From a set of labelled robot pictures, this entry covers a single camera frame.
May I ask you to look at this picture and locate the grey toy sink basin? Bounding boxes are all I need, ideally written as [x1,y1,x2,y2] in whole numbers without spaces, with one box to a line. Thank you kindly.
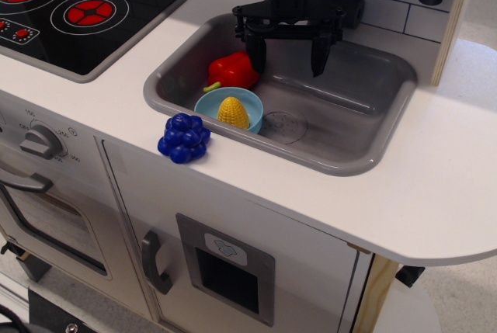
[144,14,417,176]

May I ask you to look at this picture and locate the white oven door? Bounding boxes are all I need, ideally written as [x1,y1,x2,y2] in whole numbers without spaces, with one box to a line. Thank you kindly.
[1,145,151,319]

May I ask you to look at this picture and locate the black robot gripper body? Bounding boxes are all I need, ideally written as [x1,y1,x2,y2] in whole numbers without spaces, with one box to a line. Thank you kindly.
[232,0,345,43]

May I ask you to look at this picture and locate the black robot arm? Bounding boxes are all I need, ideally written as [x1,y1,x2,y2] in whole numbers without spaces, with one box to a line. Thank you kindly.
[232,0,346,77]

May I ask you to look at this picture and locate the white cabinet door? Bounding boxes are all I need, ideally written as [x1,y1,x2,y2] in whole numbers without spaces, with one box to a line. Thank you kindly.
[103,140,360,332]

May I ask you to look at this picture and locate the blue toy grapes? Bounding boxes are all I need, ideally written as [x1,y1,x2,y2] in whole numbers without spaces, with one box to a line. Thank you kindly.
[158,113,210,164]

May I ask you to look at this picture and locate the grey oven door handle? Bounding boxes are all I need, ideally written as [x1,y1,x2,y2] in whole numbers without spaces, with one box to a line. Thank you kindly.
[0,168,53,193]

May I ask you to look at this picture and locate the light blue bowl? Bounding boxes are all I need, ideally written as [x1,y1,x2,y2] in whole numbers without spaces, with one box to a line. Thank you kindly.
[194,87,263,134]

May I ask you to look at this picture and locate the yellow toy corn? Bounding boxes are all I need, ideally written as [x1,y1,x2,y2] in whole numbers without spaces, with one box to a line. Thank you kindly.
[217,96,250,130]

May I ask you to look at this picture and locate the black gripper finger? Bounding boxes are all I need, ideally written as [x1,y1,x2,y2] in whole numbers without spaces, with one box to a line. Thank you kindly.
[245,33,266,75]
[311,34,332,77]

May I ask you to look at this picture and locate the wooden side post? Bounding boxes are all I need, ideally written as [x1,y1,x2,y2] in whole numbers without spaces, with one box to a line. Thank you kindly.
[430,0,470,86]

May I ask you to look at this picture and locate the grey dispenser panel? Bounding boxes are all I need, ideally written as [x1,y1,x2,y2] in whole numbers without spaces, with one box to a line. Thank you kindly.
[176,213,276,327]

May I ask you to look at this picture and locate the grey oven knob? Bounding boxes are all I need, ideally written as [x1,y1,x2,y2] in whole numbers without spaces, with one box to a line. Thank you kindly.
[19,124,64,160]

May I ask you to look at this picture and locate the grey cabinet door handle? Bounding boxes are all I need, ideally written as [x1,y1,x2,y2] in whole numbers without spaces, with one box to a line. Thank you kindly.
[141,231,173,295]

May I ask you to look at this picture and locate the black toy stovetop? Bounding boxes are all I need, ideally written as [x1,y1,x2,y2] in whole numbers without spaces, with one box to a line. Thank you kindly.
[1,0,186,83]

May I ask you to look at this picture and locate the red toy bell pepper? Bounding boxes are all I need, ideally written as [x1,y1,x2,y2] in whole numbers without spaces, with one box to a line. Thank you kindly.
[203,50,259,93]

